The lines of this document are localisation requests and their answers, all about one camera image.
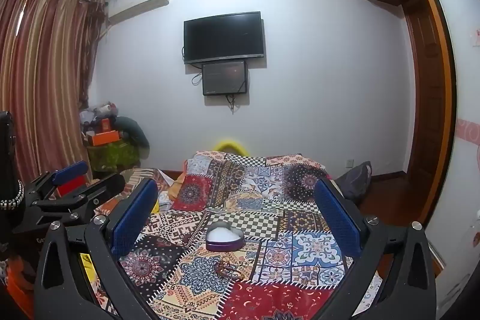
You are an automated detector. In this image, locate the white air conditioner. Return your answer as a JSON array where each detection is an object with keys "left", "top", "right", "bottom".
[{"left": 105, "top": 0, "right": 171, "bottom": 25}]

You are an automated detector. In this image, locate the red box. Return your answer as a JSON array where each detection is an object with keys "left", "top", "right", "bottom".
[{"left": 56, "top": 177, "right": 89, "bottom": 199}]

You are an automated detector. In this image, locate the dark bag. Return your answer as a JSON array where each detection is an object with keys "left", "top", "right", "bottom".
[{"left": 335, "top": 161, "right": 373, "bottom": 204}]

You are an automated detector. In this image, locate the dark beaded necklace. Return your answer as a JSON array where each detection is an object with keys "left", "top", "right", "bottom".
[{"left": 215, "top": 261, "right": 241, "bottom": 279}]

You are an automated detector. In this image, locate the orange cloth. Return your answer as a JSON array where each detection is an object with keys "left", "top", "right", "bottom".
[{"left": 0, "top": 256, "right": 40, "bottom": 320}]

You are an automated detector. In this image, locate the pink wall decal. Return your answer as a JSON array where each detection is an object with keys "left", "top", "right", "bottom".
[{"left": 455, "top": 118, "right": 480, "bottom": 171}]

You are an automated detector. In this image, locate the patchwork printed blanket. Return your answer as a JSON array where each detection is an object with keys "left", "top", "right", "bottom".
[{"left": 90, "top": 151, "right": 383, "bottom": 320}]

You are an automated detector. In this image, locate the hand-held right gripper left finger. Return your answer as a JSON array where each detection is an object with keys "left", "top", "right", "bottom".
[{"left": 33, "top": 178, "right": 160, "bottom": 320}]

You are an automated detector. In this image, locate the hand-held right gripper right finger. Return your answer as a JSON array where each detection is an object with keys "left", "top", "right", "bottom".
[{"left": 314, "top": 178, "right": 437, "bottom": 320}]

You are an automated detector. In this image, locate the flat orange box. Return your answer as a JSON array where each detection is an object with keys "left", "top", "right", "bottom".
[{"left": 91, "top": 130, "right": 121, "bottom": 147}]

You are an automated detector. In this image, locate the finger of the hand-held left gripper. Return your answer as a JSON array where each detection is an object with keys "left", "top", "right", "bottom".
[
  {"left": 15, "top": 173, "right": 126, "bottom": 235},
  {"left": 20, "top": 160, "right": 89, "bottom": 206}
]

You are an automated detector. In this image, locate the braided gripper cable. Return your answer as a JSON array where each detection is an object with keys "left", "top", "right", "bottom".
[{"left": 0, "top": 179, "right": 25, "bottom": 211}]

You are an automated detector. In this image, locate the green cloth covered table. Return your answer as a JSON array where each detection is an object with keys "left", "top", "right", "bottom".
[{"left": 86, "top": 142, "right": 142, "bottom": 173}]

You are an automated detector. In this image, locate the purple heart-shaped box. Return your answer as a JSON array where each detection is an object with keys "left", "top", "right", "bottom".
[{"left": 205, "top": 223, "right": 244, "bottom": 252}]

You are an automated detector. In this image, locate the yellow round object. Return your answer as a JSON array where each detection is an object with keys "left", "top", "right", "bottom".
[{"left": 214, "top": 140, "right": 250, "bottom": 158}]

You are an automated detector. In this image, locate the black wall television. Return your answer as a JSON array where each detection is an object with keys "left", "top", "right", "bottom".
[{"left": 183, "top": 10, "right": 264, "bottom": 65}]

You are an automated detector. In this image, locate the small black wall monitor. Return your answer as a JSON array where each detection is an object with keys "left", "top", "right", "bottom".
[{"left": 202, "top": 61, "right": 248, "bottom": 96}]

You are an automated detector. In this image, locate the striped red curtain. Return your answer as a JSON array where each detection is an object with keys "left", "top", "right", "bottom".
[{"left": 0, "top": 0, "right": 108, "bottom": 193}]

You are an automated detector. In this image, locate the yellow printed bag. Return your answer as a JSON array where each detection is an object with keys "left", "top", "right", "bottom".
[{"left": 79, "top": 252, "right": 95, "bottom": 284}]

